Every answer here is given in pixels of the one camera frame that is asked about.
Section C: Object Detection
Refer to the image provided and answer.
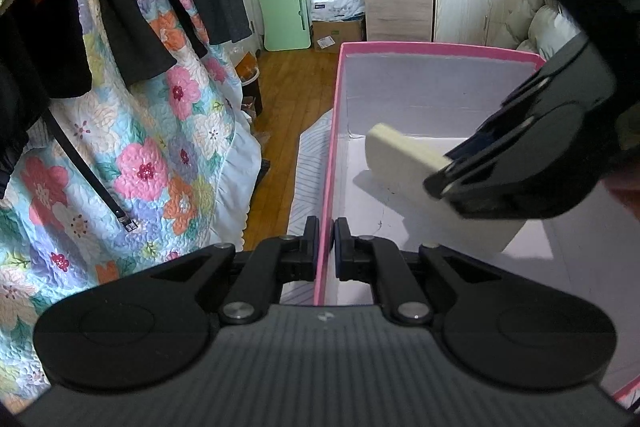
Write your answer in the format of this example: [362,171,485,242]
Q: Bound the cream long remote back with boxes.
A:
[364,122,528,258]

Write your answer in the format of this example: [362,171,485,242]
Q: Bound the pink cardboard box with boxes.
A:
[322,41,639,400]

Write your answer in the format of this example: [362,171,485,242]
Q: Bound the white quilted table mat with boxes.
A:
[278,108,335,307]

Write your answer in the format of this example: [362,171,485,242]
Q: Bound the grey puffer jacket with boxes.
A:
[495,0,580,61]

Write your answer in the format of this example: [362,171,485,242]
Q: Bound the floral quilt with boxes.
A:
[1,0,262,412]

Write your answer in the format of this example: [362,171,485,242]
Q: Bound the brown cardboard box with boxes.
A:
[311,17,364,53]

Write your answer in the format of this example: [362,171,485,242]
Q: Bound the green folding table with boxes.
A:
[258,0,311,52]

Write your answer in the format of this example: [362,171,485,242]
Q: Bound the white packaged goods pile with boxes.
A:
[310,0,366,22]

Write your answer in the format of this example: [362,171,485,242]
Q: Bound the black hanging clothes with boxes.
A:
[1,0,250,186]

